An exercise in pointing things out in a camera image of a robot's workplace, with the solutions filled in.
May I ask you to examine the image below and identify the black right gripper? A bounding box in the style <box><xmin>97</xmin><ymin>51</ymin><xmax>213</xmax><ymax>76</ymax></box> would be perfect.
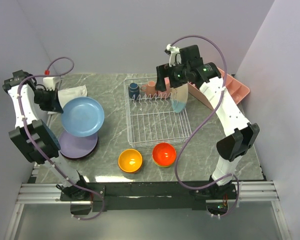
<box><xmin>154</xmin><ymin>60</ymin><xmax>190</xmax><ymax>93</ymax></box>

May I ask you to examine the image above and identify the pink patterned cup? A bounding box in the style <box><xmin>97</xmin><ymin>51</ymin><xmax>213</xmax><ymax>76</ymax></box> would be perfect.
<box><xmin>140</xmin><ymin>80</ymin><xmax>157</xmax><ymax>96</ymax></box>

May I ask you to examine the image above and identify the pink plastic cup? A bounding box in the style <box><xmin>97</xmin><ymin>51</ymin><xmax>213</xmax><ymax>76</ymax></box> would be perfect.
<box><xmin>157</xmin><ymin>77</ymin><xmax>171</xmax><ymax>99</ymax></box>

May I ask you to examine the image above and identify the cream and blue plate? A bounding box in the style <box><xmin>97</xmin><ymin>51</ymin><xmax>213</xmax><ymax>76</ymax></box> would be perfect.
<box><xmin>170</xmin><ymin>83</ymin><xmax>189</xmax><ymax>113</ymax></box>

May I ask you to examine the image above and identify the dark blue ceramic mug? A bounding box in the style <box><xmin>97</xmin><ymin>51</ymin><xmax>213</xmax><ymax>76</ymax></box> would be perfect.
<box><xmin>128</xmin><ymin>82</ymin><xmax>140</xmax><ymax>101</ymax></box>

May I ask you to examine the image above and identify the lavender plate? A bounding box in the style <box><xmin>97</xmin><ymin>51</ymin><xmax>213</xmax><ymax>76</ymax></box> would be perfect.
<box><xmin>58</xmin><ymin>130</ymin><xmax>99</xmax><ymax>160</ymax></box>

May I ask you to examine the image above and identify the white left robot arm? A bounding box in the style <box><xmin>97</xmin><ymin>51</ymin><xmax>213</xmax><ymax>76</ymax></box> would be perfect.
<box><xmin>2</xmin><ymin>70</ymin><xmax>90</xmax><ymax>201</ymax></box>

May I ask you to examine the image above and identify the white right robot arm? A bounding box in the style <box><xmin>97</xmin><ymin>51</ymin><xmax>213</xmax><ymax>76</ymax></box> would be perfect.
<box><xmin>155</xmin><ymin>44</ymin><xmax>260</xmax><ymax>199</ymax></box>

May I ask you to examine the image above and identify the white folded cloth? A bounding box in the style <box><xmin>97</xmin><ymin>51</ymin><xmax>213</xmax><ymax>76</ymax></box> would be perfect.
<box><xmin>58</xmin><ymin>85</ymin><xmax>88</xmax><ymax>108</ymax></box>

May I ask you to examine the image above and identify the pink compartment organizer tray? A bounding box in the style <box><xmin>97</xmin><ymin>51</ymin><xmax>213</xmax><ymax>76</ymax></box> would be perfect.
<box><xmin>188</xmin><ymin>68</ymin><xmax>251</xmax><ymax>111</ymax></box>

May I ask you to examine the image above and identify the red-orange bowl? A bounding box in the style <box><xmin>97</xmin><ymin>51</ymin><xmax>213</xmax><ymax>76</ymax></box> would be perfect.
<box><xmin>152</xmin><ymin>142</ymin><xmax>177</xmax><ymax>168</ymax></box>

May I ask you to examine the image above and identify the orange-yellow bowl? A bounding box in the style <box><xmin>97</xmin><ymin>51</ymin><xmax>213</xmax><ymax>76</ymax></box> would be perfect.
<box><xmin>118</xmin><ymin>148</ymin><xmax>143</xmax><ymax>174</ymax></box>

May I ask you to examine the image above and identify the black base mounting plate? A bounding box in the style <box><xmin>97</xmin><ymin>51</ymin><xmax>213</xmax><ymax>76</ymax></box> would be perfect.
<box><xmin>59</xmin><ymin>181</ymin><xmax>238</xmax><ymax>216</ymax></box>

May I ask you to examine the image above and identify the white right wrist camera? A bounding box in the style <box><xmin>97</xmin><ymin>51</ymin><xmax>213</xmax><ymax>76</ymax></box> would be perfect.
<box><xmin>165</xmin><ymin>44</ymin><xmax>181</xmax><ymax>67</ymax></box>

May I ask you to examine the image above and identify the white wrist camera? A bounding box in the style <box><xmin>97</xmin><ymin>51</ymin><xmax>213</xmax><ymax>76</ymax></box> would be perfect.
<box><xmin>165</xmin><ymin>44</ymin><xmax>181</xmax><ymax>67</ymax></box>
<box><xmin>42</xmin><ymin>76</ymin><xmax>61</xmax><ymax>91</ymax></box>

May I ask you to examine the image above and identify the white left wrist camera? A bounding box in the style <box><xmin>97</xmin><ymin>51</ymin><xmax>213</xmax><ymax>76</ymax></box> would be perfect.
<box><xmin>42</xmin><ymin>76</ymin><xmax>61</xmax><ymax>91</ymax></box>

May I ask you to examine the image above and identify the white wire dish rack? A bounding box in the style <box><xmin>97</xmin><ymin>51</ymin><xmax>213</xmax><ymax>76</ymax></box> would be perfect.
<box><xmin>123</xmin><ymin>77</ymin><xmax>192</xmax><ymax>148</ymax></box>

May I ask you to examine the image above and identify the aluminium rail frame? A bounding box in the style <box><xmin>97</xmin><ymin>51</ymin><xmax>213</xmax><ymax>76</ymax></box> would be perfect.
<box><xmin>3</xmin><ymin>73</ymin><xmax>291</xmax><ymax>240</ymax></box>

